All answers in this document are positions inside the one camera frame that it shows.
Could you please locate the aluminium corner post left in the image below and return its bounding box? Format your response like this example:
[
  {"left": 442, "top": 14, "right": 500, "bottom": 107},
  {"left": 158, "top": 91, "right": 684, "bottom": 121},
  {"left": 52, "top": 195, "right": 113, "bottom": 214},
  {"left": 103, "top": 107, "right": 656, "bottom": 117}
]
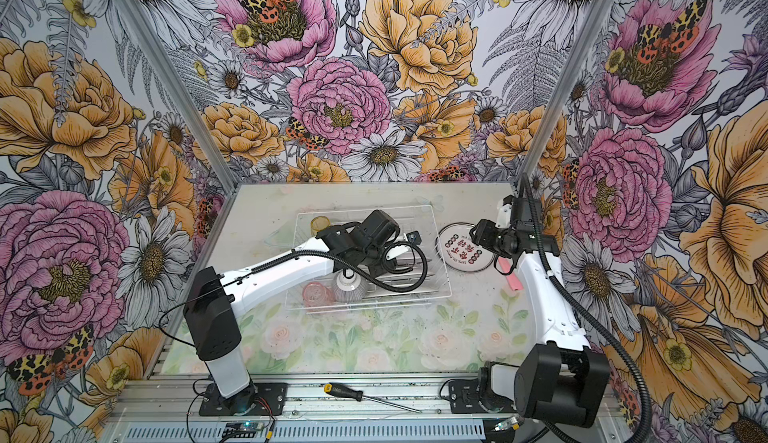
[{"left": 112, "top": 0, "right": 239, "bottom": 196}]

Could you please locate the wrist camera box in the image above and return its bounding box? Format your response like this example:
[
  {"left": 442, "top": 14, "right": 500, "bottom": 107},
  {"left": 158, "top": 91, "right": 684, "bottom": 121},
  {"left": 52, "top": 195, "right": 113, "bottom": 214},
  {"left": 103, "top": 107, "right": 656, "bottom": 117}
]
[
  {"left": 495, "top": 195, "right": 516, "bottom": 229},
  {"left": 386, "top": 230, "right": 422, "bottom": 266}
]

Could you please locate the aluminium corner post right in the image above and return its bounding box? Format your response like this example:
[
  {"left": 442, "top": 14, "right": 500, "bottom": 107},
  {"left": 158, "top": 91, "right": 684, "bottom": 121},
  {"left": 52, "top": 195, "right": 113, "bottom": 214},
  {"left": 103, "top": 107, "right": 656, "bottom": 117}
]
[{"left": 516, "top": 0, "right": 616, "bottom": 184}]

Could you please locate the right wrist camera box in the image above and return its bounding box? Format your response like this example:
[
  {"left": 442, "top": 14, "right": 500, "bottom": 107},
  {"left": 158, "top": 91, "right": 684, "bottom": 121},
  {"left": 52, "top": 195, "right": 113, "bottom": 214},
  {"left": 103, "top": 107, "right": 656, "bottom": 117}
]
[{"left": 495, "top": 195, "right": 516, "bottom": 229}]

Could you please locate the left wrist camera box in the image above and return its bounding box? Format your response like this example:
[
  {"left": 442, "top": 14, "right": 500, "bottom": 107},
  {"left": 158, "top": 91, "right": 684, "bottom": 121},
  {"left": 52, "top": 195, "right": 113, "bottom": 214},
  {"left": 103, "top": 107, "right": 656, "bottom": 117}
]
[{"left": 386, "top": 230, "right": 422, "bottom": 266}]

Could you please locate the plate with red characters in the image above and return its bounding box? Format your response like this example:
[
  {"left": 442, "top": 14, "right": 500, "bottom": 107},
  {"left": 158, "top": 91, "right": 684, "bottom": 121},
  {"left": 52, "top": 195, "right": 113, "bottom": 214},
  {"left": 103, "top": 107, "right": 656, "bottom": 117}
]
[{"left": 436, "top": 222, "right": 494, "bottom": 273}]

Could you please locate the small green circuit board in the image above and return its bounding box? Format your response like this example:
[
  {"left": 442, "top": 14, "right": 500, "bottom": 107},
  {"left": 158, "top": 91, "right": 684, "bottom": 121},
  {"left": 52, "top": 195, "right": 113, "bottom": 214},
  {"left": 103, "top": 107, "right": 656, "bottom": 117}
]
[{"left": 222, "top": 421, "right": 262, "bottom": 440}]

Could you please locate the pink glass cup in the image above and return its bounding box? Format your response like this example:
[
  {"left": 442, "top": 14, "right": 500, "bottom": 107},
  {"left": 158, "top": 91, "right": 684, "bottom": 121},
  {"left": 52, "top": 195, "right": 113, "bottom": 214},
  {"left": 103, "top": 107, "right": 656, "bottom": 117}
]
[{"left": 302, "top": 281, "right": 335, "bottom": 308}]

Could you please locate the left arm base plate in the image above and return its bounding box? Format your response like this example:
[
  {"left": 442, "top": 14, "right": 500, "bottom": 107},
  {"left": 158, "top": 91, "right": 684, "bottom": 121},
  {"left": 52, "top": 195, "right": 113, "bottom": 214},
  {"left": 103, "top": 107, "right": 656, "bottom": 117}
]
[{"left": 199, "top": 382, "right": 288, "bottom": 417}]

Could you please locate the white wire dish rack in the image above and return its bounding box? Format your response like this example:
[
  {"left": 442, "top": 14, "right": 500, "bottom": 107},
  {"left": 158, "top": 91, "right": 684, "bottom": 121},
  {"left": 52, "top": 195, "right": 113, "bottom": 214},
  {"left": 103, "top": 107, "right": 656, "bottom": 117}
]
[{"left": 285, "top": 205, "right": 452, "bottom": 313}]

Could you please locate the amber glass cup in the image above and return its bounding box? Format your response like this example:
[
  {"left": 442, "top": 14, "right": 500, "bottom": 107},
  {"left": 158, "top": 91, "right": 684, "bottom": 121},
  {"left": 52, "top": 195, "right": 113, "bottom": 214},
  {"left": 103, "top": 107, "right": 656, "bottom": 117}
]
[{"left": 310, "top": 215, "right": 332, "bottom": 236}]

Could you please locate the yellow handled screwdriver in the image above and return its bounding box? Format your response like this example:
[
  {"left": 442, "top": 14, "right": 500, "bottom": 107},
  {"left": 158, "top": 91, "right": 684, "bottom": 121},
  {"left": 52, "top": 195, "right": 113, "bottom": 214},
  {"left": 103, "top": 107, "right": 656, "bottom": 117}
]
[{"left": 323, "top": 382, "right": 421, "bottom": 414}]

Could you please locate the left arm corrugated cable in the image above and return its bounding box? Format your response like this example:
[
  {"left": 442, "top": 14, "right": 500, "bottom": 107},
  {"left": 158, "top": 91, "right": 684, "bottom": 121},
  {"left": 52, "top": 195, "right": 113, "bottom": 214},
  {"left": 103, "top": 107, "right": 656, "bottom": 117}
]
[{"left": 245, "top": 226, "right": 430, "bottom": 294}]

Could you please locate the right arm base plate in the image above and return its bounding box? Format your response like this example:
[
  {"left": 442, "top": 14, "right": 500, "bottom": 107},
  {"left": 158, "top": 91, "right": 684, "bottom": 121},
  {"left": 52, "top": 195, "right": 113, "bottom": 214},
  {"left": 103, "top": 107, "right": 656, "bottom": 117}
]
[{"left": 439, "top": 379, "right": 514, "bottom": 414}]

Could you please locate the aluminium corner post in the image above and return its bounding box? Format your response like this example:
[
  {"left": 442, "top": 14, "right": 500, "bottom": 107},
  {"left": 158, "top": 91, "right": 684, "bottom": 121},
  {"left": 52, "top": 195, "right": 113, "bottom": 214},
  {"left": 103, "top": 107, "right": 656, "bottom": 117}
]
[
  {"left": 516, "top": 0, "right": 616, "bottom": 184},
  {"left": 112, "top": 0, "right": 239, "bottom": 196}
]

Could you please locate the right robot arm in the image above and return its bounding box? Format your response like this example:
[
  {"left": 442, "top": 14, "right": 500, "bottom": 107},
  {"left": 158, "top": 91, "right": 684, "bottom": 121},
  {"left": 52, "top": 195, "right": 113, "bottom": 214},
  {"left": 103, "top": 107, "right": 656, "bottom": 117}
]
[{"left": 470, "top": 196, "right": 610, "bottom": 428}]

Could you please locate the pink silicone utensil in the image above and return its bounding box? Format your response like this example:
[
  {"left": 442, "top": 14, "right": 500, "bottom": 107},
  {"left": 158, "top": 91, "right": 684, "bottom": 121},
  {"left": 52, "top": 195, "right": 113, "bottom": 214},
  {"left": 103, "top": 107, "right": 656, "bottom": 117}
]
[{"left": 495, "top": 257, "right": 524, "bottom": 291}]

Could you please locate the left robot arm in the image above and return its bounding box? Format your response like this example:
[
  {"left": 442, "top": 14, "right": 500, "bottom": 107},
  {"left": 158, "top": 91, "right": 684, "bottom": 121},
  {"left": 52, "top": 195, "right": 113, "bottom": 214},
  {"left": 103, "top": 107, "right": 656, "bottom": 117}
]
[{"left": 182, "top": 210, "right": 412, "bottom": 406}]

